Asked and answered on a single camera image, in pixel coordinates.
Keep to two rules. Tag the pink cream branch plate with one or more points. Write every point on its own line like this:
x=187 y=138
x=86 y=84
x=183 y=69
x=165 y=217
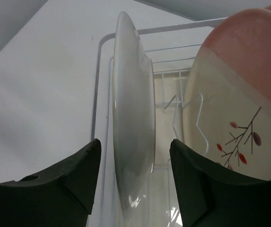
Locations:
x=227 y=101

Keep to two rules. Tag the white wire dish rack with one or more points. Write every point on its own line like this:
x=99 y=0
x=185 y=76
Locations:
x=170 y=48

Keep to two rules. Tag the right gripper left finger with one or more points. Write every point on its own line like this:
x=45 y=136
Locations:
x=61 y=195

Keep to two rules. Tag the red blue floral plate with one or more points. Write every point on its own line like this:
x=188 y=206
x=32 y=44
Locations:
x=134 y=121

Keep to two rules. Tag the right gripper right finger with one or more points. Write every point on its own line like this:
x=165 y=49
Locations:
x=210 y=195

